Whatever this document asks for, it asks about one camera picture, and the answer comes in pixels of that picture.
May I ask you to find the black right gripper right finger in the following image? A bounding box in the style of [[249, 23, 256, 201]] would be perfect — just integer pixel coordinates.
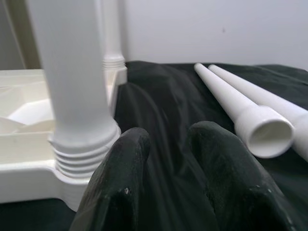
[[186, 121, 308, 231]]

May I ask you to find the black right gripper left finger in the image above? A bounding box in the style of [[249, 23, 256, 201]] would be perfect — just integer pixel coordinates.
[[69, 127, 152, 231]]

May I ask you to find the white plastic table leg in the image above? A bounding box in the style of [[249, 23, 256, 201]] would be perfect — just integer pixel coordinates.
[[27, 0, 121, 180], [95, 0, 126, 85], [208, 64, 308, 165], [193, 63, 295, 159]]

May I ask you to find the white plastic table top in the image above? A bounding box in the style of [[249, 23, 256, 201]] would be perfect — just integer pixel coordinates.
[[0, 66, 128, 213]]

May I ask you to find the black cloth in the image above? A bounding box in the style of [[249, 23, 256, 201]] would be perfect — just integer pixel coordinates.
[[0, 60, 308, 231]]

